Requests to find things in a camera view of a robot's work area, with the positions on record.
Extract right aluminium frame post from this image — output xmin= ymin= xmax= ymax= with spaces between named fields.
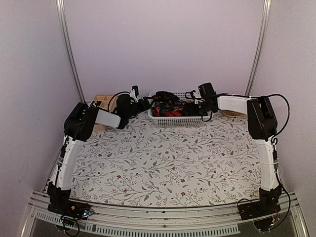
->
xmin=244 ymin=0 xmax=272 ymax=96

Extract bamboo coaster mat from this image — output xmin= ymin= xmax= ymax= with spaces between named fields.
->
xmin=221 ymin=110 xmax=246 ymax=117

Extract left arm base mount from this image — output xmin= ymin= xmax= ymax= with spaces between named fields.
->
xmin=47 ymin=182 xmax=94 ymax=220

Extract left aluminium frame post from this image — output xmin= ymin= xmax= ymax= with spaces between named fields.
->
xmin=56 ymin=0 xmax=86 ymax=103

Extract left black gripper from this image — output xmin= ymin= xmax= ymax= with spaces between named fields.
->
xmin=126 ymin=96 xmax=154 ymax=118

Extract floral tablecloth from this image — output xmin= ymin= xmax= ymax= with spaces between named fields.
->
xmin=48 ymin=108 xmax=283 ymax=207

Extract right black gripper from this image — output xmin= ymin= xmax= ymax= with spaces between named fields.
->
xmin=182 ymin=100 xmax=213 ymax=117

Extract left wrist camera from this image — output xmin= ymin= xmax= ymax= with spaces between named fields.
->
xmin=130 ymin=85 xmax=139 ymax=103

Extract wooden compartment box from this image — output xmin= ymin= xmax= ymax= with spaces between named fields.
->
xmin=91 ymin=94 xmax=114 ymax=133

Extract dark patterned tie in basket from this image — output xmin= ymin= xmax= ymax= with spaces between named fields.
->
xmin=152 ymin=91 xmax=180 ymax=102

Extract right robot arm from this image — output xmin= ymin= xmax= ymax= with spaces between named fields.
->
xmin=185 ymin=83 xmax=282 ymax=215

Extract front aluminium rail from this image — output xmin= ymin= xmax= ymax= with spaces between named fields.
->
xmin=21 ymin=192 xmax=309 ymax=237

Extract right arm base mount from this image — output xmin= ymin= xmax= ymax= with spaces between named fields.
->
xmin=237 ymin=186 xmax=282 ymax=220

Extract red black tie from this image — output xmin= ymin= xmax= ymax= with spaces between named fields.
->
xmin=151 ymin=107 xmax=182 ymax=117

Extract dark floral tie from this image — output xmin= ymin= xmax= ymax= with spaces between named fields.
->
xmin=152 ymin=102 xmax=184 ymax=115

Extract aluminium frame post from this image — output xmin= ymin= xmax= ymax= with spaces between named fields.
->
xmin=244 ymin=0 xmax=272 ymax=96
xmin=56 ymin=0 xmax=86 ymax=103

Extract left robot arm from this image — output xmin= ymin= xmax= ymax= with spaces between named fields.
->
xmin=47 ymin=92 xmax=153 ymax=214

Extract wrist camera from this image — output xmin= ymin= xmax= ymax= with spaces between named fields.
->
xmin=130 ymin=85 xmax=139 ymax=103
xmin=185 ymin=90 xmax=200 ymax=104

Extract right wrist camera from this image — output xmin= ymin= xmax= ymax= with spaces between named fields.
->
xmin=185 ymin=90 xmax=200 ymax=104

